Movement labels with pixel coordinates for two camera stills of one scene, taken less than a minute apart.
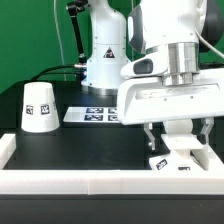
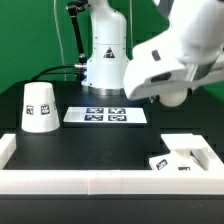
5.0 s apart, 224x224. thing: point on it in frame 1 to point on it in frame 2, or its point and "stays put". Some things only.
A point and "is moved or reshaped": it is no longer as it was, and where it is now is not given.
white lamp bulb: x=178 y=126 is moved or reshaped
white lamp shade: x=39 y=108 stays put
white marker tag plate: x=91 y=114 stays put
